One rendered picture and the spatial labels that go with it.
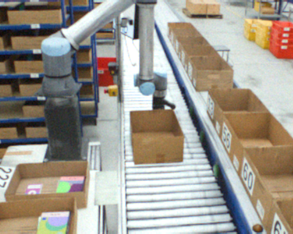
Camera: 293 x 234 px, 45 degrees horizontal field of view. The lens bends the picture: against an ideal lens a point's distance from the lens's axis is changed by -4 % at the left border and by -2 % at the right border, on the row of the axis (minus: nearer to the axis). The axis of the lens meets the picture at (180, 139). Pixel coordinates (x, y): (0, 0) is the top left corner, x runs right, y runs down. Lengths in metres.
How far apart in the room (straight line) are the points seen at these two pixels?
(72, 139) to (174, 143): 0.59
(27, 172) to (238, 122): 1.21
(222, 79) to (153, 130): 0.73
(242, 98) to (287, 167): 0.79
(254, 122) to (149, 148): 0.63
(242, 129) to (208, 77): 0.78
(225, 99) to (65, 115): 1.05
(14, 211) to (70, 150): 0.57
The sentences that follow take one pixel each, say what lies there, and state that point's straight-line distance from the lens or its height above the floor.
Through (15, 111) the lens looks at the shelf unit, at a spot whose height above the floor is 0.54.
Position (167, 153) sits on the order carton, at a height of 0.81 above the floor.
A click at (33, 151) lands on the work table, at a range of 2.37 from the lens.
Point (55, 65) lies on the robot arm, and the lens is 2.02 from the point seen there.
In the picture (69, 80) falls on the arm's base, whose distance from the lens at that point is 2.07.
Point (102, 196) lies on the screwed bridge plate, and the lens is 1.89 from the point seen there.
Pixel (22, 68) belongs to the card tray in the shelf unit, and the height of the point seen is 0.98.
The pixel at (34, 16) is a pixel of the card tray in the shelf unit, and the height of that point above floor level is 1.40.
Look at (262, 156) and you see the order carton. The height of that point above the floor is 1.00.
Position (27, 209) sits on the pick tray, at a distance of 1.81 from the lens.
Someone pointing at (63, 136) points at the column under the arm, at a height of 0.90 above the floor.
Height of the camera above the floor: 1.89
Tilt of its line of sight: 28 degrees down
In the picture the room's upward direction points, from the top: 2 degrees clockwise
